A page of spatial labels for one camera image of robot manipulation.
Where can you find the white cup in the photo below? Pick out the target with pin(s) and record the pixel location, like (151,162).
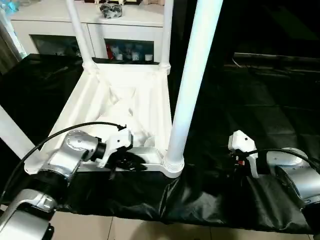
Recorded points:
(148,57)

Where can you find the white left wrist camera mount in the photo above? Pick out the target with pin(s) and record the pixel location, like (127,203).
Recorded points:
(117,145)

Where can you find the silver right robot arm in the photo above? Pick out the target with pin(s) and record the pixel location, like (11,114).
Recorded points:
(295,170)

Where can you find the white plastic table top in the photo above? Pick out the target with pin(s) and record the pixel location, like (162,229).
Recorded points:
(125,100)

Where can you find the red bottle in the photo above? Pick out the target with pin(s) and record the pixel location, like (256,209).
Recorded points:
(109,51)

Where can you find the black plastic mat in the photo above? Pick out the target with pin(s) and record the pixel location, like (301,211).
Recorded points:
(250,112)

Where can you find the black bundle on cabinet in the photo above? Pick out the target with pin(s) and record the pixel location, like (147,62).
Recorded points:
(111,10)

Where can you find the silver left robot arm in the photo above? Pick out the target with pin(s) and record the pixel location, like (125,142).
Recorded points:
(67,152)

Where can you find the white cabinet with glass doors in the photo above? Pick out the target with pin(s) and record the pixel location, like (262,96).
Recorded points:
(125,27)

